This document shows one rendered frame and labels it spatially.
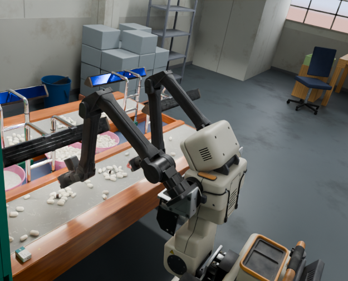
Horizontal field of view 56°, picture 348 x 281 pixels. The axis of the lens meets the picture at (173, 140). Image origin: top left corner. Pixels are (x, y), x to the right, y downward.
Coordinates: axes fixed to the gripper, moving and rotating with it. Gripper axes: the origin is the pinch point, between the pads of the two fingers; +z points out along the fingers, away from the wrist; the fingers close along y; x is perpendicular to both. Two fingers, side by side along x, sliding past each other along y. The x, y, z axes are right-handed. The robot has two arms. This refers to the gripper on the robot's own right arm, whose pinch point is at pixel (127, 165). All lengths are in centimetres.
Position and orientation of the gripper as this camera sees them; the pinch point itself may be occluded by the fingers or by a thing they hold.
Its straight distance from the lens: 188.9
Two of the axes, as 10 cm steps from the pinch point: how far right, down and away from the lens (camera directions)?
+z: -7.1, 2.6, 6.5
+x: 3.9, 9.2, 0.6
